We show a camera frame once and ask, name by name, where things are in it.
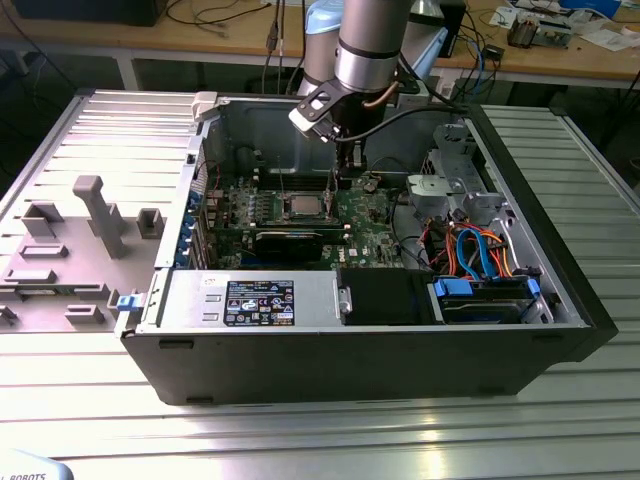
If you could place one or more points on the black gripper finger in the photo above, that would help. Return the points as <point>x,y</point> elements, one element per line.
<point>352,162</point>

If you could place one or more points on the thin metal locking lever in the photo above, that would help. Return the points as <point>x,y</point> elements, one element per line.
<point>330,187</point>
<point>283,182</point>

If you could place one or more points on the silver CPU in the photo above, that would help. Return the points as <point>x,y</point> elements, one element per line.
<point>306,205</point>

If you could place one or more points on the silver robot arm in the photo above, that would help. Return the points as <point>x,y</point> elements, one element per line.
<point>370,45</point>

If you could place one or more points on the CPU socket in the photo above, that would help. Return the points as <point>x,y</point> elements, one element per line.
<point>307,219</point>

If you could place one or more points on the blue slot clip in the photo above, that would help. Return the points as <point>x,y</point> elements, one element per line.
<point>182,255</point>
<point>194,200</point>
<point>187,231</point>

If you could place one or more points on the round coin battery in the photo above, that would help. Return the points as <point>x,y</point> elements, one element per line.
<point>370,186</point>

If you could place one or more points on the green motherboard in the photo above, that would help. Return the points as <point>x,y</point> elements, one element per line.
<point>370,235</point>

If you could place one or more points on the black tower box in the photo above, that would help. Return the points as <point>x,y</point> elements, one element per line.
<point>457,30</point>

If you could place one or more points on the pale grey case latch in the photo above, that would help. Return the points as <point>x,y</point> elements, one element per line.
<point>205,107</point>

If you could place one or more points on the small black adapter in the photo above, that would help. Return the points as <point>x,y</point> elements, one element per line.
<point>493,52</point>

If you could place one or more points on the hard disk in blue carrier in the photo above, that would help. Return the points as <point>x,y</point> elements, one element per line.
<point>452,289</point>

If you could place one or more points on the wooden desk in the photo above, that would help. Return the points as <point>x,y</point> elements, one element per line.
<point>200,37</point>

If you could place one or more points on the finned metal heatsink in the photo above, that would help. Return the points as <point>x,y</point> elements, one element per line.
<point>522,32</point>

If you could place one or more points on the black disk blue stripe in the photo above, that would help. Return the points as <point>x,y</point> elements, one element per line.
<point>480,312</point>

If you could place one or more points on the black and grey PC case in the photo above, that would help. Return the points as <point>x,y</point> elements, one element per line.
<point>325,365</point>

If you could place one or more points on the grey power supply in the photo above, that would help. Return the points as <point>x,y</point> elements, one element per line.
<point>190,300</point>

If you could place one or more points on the grey device box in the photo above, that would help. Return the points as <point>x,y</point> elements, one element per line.
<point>555,36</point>

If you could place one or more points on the grey parts rack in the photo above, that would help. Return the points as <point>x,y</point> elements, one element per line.
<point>100,240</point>

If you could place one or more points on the blue plastic clip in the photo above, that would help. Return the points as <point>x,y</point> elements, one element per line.
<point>126,303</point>

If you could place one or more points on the white papers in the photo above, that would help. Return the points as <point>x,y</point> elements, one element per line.
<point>607,40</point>

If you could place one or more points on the black monitor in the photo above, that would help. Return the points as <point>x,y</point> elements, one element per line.
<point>85,12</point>

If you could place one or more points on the RAM stick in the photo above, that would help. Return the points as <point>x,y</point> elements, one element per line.
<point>57,291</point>

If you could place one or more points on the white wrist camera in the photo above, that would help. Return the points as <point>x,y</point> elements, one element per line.
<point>307,117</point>

